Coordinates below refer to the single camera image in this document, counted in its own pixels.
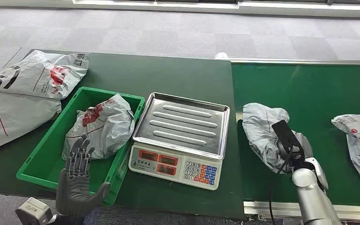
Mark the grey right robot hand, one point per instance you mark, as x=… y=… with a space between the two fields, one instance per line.
x=287 y=136

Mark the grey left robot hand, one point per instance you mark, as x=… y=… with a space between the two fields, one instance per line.
x=74 y=195

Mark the grey mailer package red print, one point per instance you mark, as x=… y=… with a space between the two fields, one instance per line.
x=260 y=130

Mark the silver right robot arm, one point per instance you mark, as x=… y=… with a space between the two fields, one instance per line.
x=313 y=202

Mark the crumpled grey mailer package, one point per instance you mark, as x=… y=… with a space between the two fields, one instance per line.
x=108 y=124

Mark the green plastic crate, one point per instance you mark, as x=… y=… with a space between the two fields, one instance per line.
x=43 y=167

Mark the large flat grey mailer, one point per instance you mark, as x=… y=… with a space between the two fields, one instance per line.
x=15 y=115

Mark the white round knob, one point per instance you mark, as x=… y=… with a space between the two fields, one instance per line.
x=221 y=56

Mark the electronic scale with steel tray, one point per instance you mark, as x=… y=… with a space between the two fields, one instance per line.
x=180 y=124

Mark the grey mailer black letters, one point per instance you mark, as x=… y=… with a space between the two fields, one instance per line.
x=37 y=74

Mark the white window ledge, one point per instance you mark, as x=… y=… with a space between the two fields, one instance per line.
x=260 y=7

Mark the green conveyor belt aluminium frame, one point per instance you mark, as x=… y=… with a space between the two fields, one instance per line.
x=307 y=87

